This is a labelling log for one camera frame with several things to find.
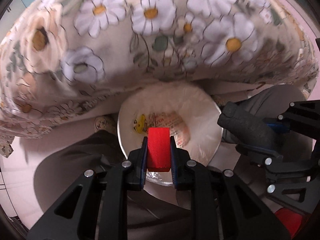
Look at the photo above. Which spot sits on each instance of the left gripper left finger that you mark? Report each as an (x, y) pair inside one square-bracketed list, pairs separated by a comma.
[(138, 168)]

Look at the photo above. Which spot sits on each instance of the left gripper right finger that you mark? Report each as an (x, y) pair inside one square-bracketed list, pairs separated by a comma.
[(180, 171)]

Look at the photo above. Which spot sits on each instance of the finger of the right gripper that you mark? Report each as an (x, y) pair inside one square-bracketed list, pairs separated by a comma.
[(277, 127)]

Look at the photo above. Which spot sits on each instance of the red foam block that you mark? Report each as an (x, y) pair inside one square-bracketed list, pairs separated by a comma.
[(159, 155)]

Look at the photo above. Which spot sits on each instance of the black foam cylinder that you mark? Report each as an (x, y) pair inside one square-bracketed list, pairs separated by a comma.
[(239, 126)]

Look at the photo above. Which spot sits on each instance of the white trash bin with liner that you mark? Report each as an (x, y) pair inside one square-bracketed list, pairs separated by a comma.
[(187, 110)]

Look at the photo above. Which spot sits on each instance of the red object at edge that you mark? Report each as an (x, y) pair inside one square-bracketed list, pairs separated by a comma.
[(292, 221)]

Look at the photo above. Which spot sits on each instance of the floral bed cover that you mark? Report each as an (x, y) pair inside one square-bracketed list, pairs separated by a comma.
[(62, 58)]

